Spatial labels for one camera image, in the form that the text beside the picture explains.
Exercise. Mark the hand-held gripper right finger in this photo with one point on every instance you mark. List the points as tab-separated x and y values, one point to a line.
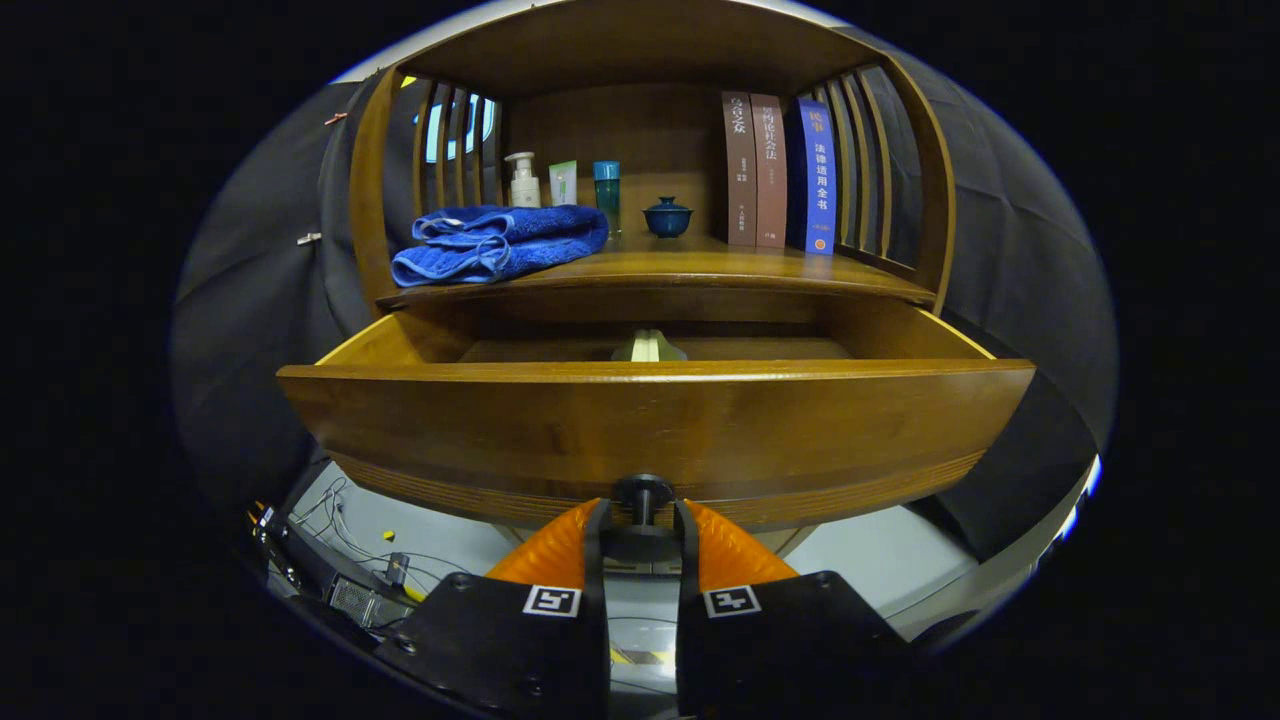
687	570

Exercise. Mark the brown wooden cabinet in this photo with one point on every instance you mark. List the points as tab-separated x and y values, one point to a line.
620	130

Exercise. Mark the reddish brown book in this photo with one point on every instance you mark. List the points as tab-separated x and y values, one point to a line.
770	170

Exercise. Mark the blue lidded teacup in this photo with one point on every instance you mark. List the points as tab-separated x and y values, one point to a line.
667	220

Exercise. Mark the blue book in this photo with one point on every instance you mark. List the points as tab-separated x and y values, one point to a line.
818	180

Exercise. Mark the folded blue towel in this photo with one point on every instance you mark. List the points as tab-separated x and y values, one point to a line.
500	245

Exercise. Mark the brown wooden drawer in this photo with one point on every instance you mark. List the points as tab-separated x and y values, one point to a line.
600	430

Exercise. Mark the white pump bottle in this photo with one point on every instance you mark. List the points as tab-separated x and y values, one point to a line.
524	190

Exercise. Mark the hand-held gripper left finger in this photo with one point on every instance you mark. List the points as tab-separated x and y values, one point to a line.
597	560

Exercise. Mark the wooden countertop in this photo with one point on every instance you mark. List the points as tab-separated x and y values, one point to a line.
690	262

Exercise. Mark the grey mesh electronics box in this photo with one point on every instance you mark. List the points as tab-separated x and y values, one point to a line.
360	600

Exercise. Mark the dark brown book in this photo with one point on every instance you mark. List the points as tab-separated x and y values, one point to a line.
740	170

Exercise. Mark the black drawer knob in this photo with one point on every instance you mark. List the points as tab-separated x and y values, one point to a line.
642	495

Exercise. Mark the white green tube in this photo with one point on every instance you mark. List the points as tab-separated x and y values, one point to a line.
563	185

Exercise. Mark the teal glass bottle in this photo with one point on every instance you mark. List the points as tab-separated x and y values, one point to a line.
607	195

